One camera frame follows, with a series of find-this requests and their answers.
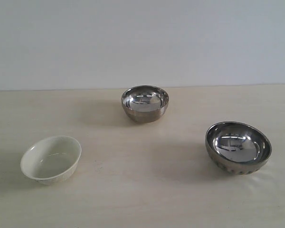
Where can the smooth stainless steel bowl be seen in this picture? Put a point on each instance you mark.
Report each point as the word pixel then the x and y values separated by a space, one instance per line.
pixel 145 103

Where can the white ceramic floral bowl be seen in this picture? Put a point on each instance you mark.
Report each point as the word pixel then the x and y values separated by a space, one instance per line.
pixel 51 160

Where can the ribbed stainless steel bowl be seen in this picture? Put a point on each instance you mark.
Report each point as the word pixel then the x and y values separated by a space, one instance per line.
pixel 237 148

